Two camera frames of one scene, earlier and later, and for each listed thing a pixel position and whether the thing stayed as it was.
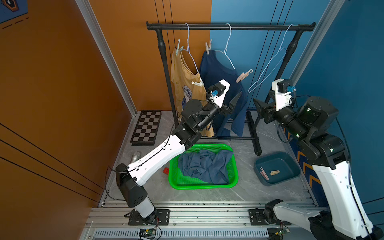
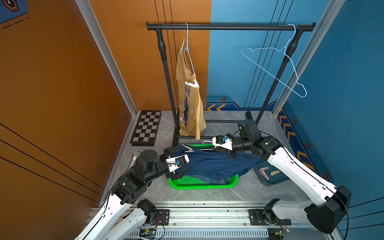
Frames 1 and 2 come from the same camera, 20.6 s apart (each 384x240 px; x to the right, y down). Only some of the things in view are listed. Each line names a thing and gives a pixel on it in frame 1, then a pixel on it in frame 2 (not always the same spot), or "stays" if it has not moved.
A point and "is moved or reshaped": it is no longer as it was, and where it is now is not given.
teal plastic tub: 276,168 stays
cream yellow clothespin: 274,172 stays
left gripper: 226,109 to 167,152
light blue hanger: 269,67 is moved or reshaped
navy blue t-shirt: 213,69 to 215,165
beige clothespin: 208,48 to 190,149
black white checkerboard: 146,130 stays
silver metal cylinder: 136,157 stays
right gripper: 269,110 to 231,154
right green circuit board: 281,232 stays
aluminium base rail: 192,223 stays
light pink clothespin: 243,75 to 262,171
